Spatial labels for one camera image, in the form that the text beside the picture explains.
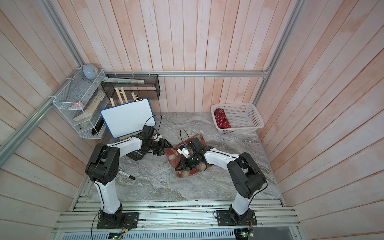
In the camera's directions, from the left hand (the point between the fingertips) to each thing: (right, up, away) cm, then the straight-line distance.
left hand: (170, 150), depth 94 cm
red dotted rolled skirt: (+36, +21, +17) cm, 45 cm away
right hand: (+5, -10, -9) cm, 14 cm away
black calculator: (-23, -4, 0) cm, 23 cm away
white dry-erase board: (-26, +21, -3) cm, 33 cm away
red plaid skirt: (+4, -4, -6) cm, 8 cm away
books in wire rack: (-42, +27, -13) cm, 51 cm away
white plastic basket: (+56, +22, +24) cm, 65 cm away
